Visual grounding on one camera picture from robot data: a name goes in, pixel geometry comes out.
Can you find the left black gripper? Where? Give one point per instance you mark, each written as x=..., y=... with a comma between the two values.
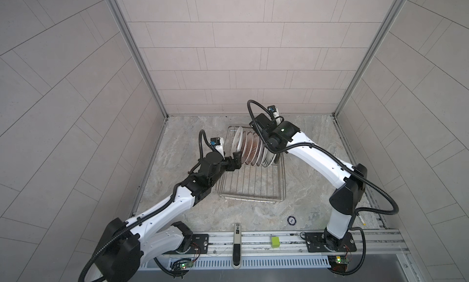
x=236, y=162

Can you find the strawberry pattern white plate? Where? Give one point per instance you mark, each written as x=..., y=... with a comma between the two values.
x=237, y=140

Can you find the blue striped white plate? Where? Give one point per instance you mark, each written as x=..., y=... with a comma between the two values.
x=268, y=157

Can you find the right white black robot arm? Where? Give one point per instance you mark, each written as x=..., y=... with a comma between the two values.
x=349, y=181

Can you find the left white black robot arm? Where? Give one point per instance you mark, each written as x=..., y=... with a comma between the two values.
x=125, y=245

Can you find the red rimmed plate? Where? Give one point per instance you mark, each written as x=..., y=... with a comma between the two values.
x=253, y=155
x=260, y=152

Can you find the red patterned plate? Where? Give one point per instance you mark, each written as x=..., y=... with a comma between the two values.
x=243, y=147
x=247, y=147

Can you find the green cube block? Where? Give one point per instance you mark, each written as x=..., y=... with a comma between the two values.
x=275, y=242

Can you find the black silver handheld scanner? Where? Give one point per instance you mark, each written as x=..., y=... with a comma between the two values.
x=236, y=257

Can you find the left green circuit board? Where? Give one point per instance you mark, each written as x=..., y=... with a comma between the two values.
x=182, y=265

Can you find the green circuit board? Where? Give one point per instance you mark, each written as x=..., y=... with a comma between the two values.
x=182, y=265
x=338, y=263

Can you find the yellow tipped pen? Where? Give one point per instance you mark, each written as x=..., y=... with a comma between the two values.
x=361, y=220

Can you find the right green circuit board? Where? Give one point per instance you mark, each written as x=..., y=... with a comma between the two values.
x=338, y=263

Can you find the metal wire dish rack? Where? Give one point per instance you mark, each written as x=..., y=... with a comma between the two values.
x=267, y=184

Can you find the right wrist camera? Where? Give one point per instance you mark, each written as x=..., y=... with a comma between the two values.
x=272, y=110

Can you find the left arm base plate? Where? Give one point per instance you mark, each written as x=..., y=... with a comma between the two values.
x=198, y=244

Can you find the aluminium front rail frame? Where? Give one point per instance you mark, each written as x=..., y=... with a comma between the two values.
x=382, y=253

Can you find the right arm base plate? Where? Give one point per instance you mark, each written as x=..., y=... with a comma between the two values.
x=316, y=243

